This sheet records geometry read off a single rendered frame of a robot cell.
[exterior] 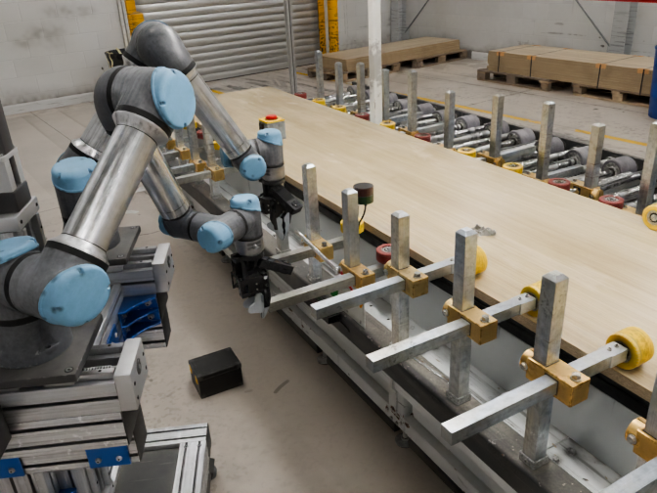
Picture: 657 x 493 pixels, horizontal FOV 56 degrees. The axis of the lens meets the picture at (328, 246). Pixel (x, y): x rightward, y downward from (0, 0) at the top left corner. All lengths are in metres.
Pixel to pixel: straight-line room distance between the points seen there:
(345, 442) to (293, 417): 0.26
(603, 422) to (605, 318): 0.24
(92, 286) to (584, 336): 1.07
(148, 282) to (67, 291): 0.65
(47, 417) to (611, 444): 1.23
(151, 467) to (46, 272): 1.21
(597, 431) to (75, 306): 1.18
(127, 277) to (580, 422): 1.22
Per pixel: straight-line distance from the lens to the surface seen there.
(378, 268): 1.88
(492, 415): 1.20
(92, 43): 9.50
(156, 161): 1.48
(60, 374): 1.30
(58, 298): 1.15
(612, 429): 1.60
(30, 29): 9.30
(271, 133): 1.91
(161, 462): 2.28
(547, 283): 1.24
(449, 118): 3.09
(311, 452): 2.51
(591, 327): 1.60
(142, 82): 1.29
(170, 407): 2.83
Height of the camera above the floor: 1.73
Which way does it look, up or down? 25 degrees down
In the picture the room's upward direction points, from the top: 3 degrees counter-clockwise
